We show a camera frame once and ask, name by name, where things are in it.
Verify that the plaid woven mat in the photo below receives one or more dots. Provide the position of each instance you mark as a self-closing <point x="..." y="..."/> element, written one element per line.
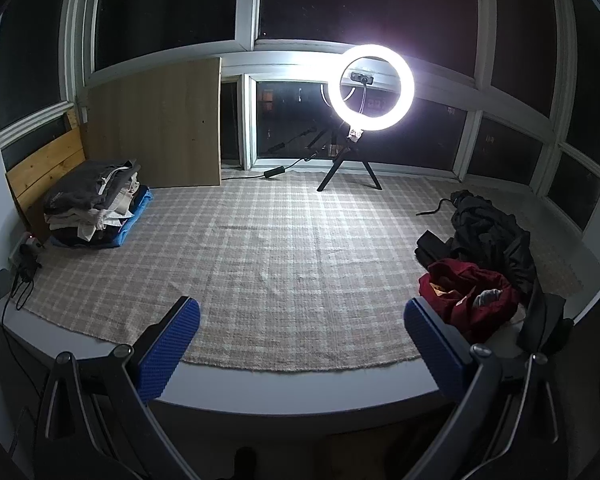
<point x="280" y="270"/>

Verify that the black tripod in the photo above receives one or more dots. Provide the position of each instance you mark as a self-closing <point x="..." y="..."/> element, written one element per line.
<point x="333" y="172"/>

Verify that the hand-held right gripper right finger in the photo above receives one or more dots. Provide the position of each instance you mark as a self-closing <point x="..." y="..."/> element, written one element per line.
<point x="427" y="345"/>

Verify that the black folded garment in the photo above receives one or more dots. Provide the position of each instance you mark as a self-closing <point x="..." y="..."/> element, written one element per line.
<point x="430" y="250"/>

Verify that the red garment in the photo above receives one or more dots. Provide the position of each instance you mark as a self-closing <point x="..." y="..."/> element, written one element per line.
<point x="455" y="285"/>

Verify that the white power strip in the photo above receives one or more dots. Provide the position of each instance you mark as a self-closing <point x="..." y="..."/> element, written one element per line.
<point x="25" y="247"/>

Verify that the black power adapter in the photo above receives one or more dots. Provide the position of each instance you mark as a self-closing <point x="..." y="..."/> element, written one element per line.
<point x="274" y="171"/>

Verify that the light wood board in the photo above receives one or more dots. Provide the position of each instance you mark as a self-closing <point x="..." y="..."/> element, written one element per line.
<point x="155" y="125"/>

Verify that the dark teal jacket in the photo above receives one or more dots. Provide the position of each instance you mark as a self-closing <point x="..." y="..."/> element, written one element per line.
<point x="490" y="240"/>

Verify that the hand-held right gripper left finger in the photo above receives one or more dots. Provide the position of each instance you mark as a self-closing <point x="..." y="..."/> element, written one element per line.
<point x="167" y="347"/>

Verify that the white window frame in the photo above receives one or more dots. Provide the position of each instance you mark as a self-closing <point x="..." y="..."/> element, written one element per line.
<point x="247" y="10"/>

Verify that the black crumpled garment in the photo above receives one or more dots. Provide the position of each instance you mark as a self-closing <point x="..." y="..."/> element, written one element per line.
<point x="545" y="320"/>

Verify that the pine wood board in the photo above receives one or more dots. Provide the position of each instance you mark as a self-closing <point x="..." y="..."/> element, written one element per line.
<point x="45" y="170"/>

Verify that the stack of folded clothes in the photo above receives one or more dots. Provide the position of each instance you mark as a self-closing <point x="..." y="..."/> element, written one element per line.
<point x="80" y="195"/>

